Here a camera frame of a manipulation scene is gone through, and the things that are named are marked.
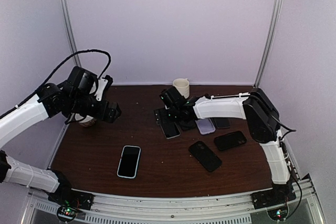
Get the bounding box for white patterned bowl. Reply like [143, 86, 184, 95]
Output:
[75, 114, 96, 127]

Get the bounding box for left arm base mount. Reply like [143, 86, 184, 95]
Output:
[47, 190, 94, 210]

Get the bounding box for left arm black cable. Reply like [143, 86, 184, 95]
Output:
[0, 49, 111, 114]

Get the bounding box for cream textured mug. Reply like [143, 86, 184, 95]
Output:
[173, 78, 190, 99]

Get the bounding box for purple smartphone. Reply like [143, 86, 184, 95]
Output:
[213, 118, 230, 129]

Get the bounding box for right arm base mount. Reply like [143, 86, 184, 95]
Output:
[251, 189, 297, 209]

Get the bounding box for black phone case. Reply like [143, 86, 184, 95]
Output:
[188, 141, 222, 173]
[214, 131, 247, 151]

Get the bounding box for black phone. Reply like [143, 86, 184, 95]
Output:
[161, 123, 181, 139]
[178, 121, 197, 131]

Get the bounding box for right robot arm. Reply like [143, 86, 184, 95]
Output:
[160, 87, 290, 204]

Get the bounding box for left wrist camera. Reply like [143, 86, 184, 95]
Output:
[94, 74, 113, 101]

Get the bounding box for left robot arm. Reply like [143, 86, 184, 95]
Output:
[1, 67, 121, 205]

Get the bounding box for aluminium corner post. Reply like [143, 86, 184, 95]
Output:
[254, 0, 283, 88]
[60, 0, 77, 53]

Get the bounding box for phone in light-blue case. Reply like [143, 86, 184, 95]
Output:
[117, 145, 141, 179]

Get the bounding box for right aluminium corner post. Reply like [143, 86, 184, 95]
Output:
[254, 0, 283, 88]

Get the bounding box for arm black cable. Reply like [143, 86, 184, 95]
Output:
[251, 95, 302, 219]
[0, 49, 111, 114]

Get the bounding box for lilac silicone phone case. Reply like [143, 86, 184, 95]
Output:
[195, 119, 216, 135]

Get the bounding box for left aluminium corner post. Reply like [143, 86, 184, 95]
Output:
[60, 0, 77, 53]

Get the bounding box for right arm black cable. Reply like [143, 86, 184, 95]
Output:
[251, 95, 302, 219]

